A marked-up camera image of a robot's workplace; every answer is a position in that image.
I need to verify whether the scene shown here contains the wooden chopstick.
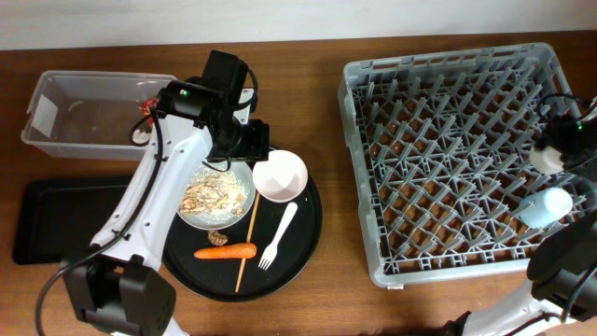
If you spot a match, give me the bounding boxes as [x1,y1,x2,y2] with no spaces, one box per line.
[235,191,260,293]

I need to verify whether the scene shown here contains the grey dishwasher rack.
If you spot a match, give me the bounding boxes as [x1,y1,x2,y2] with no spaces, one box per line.
[338,43,596,289]

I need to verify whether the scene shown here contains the orange carrot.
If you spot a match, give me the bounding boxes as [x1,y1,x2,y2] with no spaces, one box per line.
[194,243,257,259]

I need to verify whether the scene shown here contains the brown food scrap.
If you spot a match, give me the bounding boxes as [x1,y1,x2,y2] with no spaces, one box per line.
[208,231,229,246]

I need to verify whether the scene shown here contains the small white cup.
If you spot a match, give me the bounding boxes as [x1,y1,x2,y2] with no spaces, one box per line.
[529,147,564,175]

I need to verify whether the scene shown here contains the light blue cup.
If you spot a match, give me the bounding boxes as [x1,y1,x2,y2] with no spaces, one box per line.
[518,188,573,229]

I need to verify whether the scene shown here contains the red snack wrapper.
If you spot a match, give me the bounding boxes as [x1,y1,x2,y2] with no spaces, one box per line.
[141,97,158,117]

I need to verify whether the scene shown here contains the round black tray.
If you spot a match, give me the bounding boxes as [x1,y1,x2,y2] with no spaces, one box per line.
[162,175,323,301]

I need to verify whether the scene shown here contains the grey plate with food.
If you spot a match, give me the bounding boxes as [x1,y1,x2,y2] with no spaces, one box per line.
[177,162,257,231]

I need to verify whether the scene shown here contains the white plastic fork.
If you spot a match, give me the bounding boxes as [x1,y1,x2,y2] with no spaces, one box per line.
[258,203,298,271]

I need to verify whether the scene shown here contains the pink saucer plate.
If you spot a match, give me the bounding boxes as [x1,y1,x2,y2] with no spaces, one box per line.
[253,149,308,203]

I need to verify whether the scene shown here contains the clear plastic bin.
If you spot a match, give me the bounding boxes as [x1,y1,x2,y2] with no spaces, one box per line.
[21,70,175,161]

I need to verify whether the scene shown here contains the white tissue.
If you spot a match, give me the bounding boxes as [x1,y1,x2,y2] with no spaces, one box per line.
[130,130,151,147]

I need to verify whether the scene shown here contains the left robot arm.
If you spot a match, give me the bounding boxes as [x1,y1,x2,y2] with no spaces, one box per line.
[54,50,270,335]

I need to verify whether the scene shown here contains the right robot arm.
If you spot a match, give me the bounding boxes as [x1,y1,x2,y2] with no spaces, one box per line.
[439,93,596,336]

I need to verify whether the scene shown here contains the black rectangular tray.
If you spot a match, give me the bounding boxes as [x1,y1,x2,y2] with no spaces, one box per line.
[12,175,131,265]

